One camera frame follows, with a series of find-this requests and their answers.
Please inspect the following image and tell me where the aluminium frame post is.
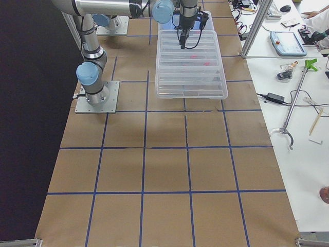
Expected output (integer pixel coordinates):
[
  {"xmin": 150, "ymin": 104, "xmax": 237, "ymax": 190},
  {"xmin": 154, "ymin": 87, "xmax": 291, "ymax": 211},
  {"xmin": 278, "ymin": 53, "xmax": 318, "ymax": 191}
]
[{"xmin": 241, "ymin": 0, "xmax": 272, "ymax": 59}]

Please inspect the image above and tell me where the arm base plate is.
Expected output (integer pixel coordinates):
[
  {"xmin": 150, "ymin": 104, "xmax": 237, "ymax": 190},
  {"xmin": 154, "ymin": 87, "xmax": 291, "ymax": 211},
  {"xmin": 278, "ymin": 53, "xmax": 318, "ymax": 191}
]
[
  {"xmin": 93, "ymin": 14, "xmax": 129, "ymax": 36},
  {"xmin": 75, "ymin": 81, "xmax": 120, "ymax": 114}
]

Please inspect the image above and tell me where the teach pendant tablet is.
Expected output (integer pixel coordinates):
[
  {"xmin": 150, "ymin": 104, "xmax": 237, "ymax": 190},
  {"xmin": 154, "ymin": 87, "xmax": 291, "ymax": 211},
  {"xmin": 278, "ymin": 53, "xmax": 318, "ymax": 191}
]
[{"xmin": 269, "ymin": 31, "xmax": 307, "ymax": 57}]

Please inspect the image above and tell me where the long grabber reach tool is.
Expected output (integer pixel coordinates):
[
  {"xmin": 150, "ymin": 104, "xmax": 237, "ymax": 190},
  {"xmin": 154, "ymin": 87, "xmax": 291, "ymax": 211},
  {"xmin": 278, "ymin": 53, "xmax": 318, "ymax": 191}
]
[{"xmin": 269, "ymin": 58, "xmax": 318, "ymax": 150}]

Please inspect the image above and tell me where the clear plastic storage box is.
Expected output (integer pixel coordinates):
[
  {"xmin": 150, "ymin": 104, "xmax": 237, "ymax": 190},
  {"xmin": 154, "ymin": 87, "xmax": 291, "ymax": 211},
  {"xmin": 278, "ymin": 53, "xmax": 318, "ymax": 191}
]
[{"xmin": 155, "ymin": 11, "xmax": 225, "ymax": 87}]

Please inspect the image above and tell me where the black power adapter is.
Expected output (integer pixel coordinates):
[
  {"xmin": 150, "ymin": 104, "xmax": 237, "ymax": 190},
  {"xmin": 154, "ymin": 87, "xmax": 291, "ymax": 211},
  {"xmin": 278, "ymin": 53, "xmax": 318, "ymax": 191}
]
[{"xmin": 257, "ymin": 93, "xmax": 285, "ymax": 104}]

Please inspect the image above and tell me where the brown paper table cover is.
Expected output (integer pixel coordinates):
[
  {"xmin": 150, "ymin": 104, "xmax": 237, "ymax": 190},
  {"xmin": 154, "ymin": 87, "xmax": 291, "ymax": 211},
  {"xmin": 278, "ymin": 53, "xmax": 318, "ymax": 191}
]
[{"xmin": 35, "ymin": 1, "xmax": 299, "ymax": 246}]

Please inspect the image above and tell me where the clear ribbed box lid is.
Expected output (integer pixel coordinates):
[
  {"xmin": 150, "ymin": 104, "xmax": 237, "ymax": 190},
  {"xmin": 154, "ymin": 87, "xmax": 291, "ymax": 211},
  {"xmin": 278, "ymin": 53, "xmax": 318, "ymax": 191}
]
[{"xmin": 155, "ymin": 29, "xmax": 228, "ymax": 99}]

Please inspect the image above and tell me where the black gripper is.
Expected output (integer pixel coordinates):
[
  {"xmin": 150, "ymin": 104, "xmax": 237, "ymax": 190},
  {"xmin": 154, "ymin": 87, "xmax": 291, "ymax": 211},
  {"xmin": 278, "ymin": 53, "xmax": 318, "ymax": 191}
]
[{"xmin": 177, "ymin": 7, "xmax": 208, "ymax": 49}]

